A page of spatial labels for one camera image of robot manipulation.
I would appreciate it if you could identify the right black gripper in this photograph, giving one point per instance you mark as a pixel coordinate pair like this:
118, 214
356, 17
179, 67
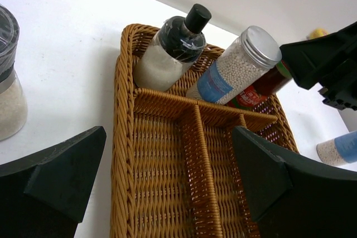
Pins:
329, 60

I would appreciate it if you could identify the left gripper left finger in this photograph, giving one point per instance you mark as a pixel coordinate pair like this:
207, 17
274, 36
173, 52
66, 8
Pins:
45, 194

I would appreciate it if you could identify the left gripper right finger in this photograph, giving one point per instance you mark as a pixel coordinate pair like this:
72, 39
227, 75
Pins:
290, 195

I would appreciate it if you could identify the red chili sauce bottle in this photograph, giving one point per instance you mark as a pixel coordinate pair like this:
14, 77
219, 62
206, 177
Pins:
271, 82

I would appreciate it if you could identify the blue label bead jar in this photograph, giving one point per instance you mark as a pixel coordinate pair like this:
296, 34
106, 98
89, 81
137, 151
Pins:
338, 151
247, 59

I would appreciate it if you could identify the black cap salt shaker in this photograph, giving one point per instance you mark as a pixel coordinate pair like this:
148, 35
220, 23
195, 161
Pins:
173, 50

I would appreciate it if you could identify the black top glass grinder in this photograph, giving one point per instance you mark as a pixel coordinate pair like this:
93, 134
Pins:
14, 107

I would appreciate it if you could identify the brown wicker divided tray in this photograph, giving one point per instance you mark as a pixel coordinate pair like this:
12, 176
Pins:
173, 170

